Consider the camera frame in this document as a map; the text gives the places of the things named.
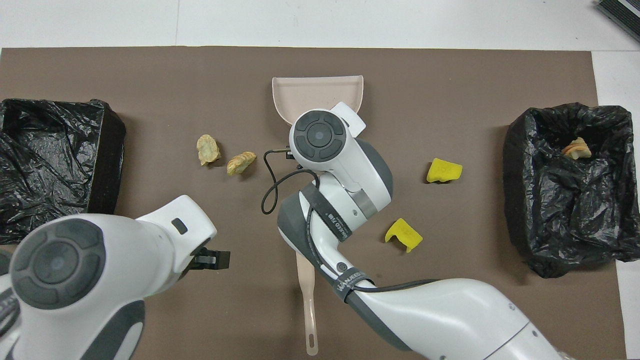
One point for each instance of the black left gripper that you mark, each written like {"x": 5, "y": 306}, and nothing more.
{"x": 202, "y": 261}

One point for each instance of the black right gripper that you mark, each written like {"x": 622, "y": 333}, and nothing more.
{"x": 290, "y": 153}

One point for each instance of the striped croissant bread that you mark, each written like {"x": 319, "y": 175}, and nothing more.
{"x": 241, "y": 163}

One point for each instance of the beige plastic dustpan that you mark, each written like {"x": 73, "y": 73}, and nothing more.
{"x": 310, "y": 95}

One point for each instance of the pale lumpy bread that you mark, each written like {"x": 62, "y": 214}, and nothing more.
{"x": 207, "y": 149}

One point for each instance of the beige hand brush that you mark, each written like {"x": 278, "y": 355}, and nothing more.
{"x": 306, "y": 280}

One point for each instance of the notched yellow sponge piece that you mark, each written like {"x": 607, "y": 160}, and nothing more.
{"x": 404, "y": 234}

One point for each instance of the oblong yellow sponge piece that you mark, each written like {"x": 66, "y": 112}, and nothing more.
{"x": 444, "y": 170}

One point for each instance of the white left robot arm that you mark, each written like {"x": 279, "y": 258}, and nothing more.
{"x": 100, "y": 280}

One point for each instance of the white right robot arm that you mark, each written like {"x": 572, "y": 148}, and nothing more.
{"x": 450, "y": 315}

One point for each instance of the black bag-lined bin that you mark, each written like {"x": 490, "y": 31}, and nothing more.
{"x": 50, "y": 165}
{"x": 570, "y": 210}

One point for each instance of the brown table mat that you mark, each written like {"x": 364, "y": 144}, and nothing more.
{"x": 200, "y": 90}

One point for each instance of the small striped croissant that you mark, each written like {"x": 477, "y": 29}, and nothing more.
{"x": 576, "y": 148}

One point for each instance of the dark ribbed object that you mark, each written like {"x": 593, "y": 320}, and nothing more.
{"x": 620, "y": 15}

